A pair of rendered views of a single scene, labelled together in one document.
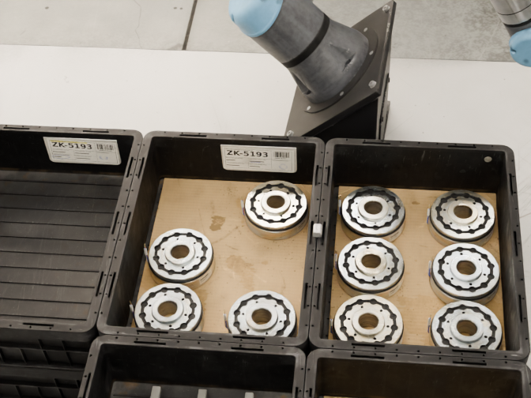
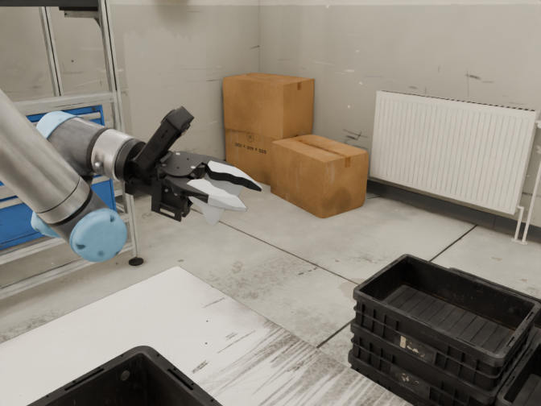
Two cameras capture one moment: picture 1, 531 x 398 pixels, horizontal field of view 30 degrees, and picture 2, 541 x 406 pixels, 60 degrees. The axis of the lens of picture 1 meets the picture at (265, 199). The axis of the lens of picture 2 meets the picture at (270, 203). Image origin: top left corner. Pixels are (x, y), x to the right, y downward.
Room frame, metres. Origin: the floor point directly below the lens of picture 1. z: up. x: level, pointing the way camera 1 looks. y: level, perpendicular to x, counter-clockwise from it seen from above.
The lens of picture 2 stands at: (0.68, -0.11, 1.31)
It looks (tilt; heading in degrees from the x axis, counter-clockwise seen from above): 23 degrees down; 305
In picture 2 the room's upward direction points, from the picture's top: straight up
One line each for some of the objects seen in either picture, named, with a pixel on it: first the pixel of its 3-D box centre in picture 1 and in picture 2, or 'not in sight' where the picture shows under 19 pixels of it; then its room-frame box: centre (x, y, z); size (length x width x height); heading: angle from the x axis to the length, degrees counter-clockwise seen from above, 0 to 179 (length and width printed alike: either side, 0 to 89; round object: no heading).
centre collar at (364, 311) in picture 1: (368, 321); not in sight; (0.80, -0.14, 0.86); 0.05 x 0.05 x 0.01
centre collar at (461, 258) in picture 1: (465, 268); not in sight; (0.88, -0.30, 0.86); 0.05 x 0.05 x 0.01
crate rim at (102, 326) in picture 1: (219, 232); not in sight; (0.94, 0.07, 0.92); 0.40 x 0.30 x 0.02; 171
